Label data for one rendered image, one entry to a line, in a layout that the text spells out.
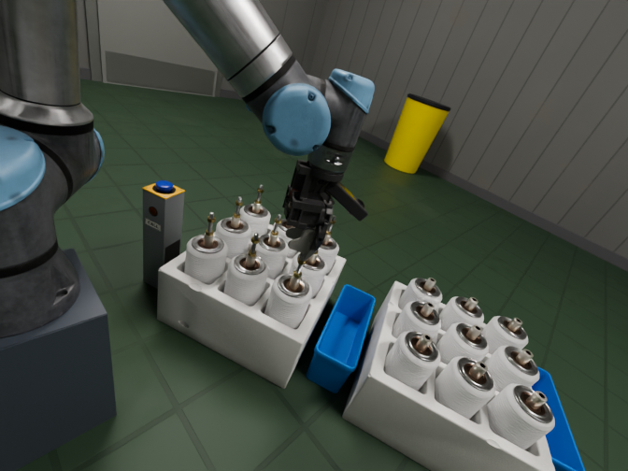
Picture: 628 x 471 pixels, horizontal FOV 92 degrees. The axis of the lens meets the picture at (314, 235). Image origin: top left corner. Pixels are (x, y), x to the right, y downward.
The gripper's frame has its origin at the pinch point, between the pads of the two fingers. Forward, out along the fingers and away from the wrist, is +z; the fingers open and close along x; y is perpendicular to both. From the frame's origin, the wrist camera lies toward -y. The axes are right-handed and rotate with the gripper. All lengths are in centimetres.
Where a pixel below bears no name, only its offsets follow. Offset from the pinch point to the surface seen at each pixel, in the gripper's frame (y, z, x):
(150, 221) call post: 35.2, 11.7, -22.9
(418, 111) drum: -131, -18, -195
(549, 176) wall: -235, -6, -138
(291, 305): 1.5, 10.9, 4.6
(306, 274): -4.0, 10.3, -5.6
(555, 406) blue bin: -73, 24, 24
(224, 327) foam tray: 14.2, 24.2, 0.4
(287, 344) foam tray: 0.9, 19.0, 8.8
